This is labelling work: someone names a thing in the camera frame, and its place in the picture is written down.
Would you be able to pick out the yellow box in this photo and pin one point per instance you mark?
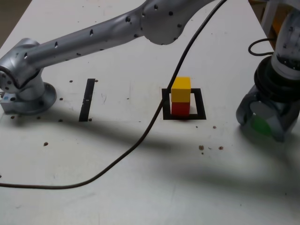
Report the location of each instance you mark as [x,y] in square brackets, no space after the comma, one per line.
[277,25]

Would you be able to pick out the red cube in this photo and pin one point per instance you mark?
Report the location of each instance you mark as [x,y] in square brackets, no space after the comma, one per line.
[180,109]

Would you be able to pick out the black tape strip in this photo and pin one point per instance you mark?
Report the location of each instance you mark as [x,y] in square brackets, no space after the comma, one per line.
[87,100]

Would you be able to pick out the green cube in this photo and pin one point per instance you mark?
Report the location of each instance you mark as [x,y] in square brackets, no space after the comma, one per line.
[260,125]

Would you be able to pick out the white metal frame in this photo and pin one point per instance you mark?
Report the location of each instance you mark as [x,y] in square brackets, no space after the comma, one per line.
[269,11]

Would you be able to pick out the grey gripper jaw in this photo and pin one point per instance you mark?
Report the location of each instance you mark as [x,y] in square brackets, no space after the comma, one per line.
[283,122]
[243,110]

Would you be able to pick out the black tape square outline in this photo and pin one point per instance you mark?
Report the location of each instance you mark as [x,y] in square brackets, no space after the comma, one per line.
[201,105]

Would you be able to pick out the yellow cube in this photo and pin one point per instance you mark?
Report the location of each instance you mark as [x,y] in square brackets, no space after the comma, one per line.
[180,93]

